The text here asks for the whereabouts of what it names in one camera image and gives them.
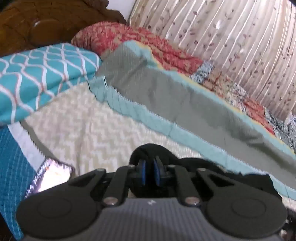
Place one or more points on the carved wooden headboard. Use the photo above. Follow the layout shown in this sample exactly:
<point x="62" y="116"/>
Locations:
<point x="34" y="25"/>

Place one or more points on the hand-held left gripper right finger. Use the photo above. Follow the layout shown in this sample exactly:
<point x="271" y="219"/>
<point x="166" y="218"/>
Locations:
<point x="157" y="172"/>

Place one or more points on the black pants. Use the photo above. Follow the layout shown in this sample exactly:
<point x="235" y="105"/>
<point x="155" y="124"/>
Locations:
<point x="150" y="150"/>

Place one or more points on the red floral patchwork quilt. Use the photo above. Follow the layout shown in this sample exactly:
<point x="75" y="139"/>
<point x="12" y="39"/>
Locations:
<point x="143" y="44"/>

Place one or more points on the teal lattice patterned pillow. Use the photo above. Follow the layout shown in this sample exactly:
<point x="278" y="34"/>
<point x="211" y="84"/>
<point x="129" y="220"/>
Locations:
<point x="34" y="76"/>

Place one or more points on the beige leaf print curtain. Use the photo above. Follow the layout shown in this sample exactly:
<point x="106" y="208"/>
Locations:
<point x="231" y="41"/>

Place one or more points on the teal grey cream bedspread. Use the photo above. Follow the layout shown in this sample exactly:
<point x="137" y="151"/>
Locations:
<point x="148" y="109"/>

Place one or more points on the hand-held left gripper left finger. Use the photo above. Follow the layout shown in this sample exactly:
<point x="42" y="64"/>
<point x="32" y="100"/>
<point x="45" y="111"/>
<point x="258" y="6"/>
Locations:
<point x="142" y="173"/>

